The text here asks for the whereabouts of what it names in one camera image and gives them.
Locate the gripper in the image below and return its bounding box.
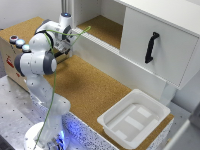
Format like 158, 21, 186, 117
53, 33, 72, 52

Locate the wooden drawer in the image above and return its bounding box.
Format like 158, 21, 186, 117
50, 48, 74, 66

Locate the wooden drawer box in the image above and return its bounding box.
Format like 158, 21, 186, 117
0, 16, 56, 93

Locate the green button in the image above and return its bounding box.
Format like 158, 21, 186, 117
21, 43, 32, 54

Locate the blue button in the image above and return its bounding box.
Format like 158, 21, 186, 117
15, 38, 27, 48

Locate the red button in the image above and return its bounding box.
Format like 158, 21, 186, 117
9, 34, 20, 45

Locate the white cabinet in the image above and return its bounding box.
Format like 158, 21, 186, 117
61, 0, 200, 105

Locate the white plastic box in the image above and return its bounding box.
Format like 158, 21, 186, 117
96, 88, 172, 150

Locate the white sliding door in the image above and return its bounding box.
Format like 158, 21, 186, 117
119, 6, 200, 89

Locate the black drawer handle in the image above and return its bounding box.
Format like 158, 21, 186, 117
55, 49, 73, 59

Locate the green cable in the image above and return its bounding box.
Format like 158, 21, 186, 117
32, 25, 92, 150

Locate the black door handle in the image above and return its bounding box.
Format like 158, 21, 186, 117
144, 31, 161, 65

